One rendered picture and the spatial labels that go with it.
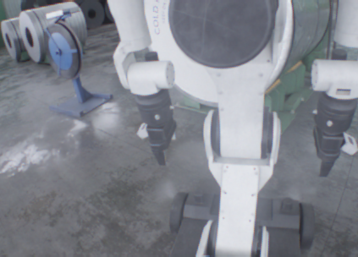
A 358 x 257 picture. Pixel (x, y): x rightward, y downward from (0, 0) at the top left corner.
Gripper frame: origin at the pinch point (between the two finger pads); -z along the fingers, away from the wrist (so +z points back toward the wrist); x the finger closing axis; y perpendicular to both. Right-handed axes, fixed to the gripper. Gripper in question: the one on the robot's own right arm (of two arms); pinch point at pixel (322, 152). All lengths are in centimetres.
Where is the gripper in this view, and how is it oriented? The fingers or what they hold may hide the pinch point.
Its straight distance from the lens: 71.4
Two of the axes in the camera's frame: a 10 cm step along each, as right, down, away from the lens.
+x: 2.6, -6.6, 7.0
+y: -9.5, -0.4, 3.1
